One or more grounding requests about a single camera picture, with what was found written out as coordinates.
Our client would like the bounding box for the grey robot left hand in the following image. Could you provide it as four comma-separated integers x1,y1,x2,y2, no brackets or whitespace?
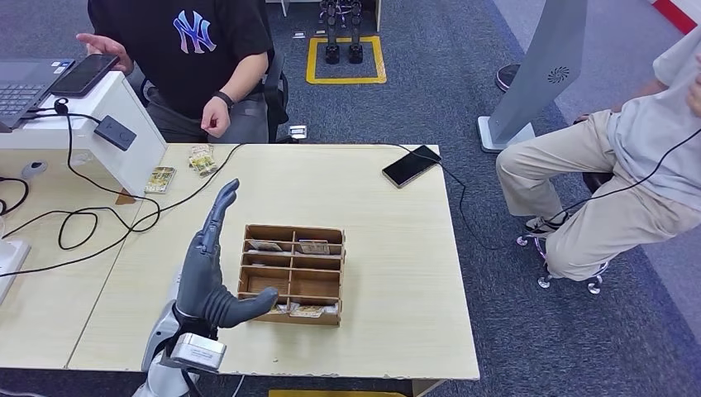
176,178,279,330

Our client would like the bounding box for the guest person's left hand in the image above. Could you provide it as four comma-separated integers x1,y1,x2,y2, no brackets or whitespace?
200,97,232,139

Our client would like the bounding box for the operator person's left hand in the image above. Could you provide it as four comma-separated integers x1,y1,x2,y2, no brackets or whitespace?
687,55,701,117

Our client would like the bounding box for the guest person's right hand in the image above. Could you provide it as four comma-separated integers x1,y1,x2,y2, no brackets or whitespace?
76,32,136,75

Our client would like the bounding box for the ID card yellow tree print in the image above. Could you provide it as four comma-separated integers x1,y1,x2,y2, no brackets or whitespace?
194,155,219,179

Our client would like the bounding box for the wooden card organizer box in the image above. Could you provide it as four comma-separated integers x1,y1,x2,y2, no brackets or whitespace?
236,223,347,328

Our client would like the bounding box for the key card tree avenue print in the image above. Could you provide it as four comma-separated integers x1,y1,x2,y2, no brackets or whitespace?
298,239,332,256

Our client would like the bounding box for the guest person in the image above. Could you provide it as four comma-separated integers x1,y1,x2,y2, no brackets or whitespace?
76,0,275,145

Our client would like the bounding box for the card stack yellow print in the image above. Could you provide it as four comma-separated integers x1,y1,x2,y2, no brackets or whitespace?
145,166,179,195

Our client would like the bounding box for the operator person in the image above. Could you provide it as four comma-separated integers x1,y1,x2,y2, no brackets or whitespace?
495,24,701,283

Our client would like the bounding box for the black office chair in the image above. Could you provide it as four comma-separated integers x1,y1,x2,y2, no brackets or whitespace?
257,0,291,145

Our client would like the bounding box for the white display board red stripe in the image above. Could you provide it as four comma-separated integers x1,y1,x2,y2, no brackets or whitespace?
648,0,701,35

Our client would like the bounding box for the small black box device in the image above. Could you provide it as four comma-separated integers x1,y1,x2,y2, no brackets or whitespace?
93,115,139,152

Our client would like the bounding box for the white desk riser box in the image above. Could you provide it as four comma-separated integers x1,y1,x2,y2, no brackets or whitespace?
0,69,169,199

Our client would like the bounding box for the dark grey laptop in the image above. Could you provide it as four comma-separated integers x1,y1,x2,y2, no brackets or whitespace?
0,58,77,134

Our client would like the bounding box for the stool with chrome casters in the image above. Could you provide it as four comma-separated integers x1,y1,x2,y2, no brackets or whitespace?
515,112,618,296

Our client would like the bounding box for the grey kiosk stand white base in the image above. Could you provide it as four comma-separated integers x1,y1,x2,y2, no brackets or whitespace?
477,0,589,155

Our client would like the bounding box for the white flat device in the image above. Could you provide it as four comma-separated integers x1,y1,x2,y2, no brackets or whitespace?
0,239,32,307

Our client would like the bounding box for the dark round floor object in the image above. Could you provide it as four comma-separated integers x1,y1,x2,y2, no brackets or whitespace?
494,63,522,94

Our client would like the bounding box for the black smartphone gold edge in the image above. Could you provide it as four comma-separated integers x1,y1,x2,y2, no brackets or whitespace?
381,145,443,189

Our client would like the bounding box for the pale table leg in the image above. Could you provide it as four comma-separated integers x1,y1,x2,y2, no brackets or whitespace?
410,379,446,397

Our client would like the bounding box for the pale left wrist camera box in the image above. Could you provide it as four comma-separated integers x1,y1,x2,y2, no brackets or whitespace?
174,332,228,375

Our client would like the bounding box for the thin black cable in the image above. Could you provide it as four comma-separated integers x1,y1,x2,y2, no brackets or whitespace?
374,141,515,252
0,142,246,280
0,176,31,217
539,128,701,227
24,97,164,234

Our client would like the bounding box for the white gantry frame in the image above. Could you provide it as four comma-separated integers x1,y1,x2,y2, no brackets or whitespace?
265,0,384,33

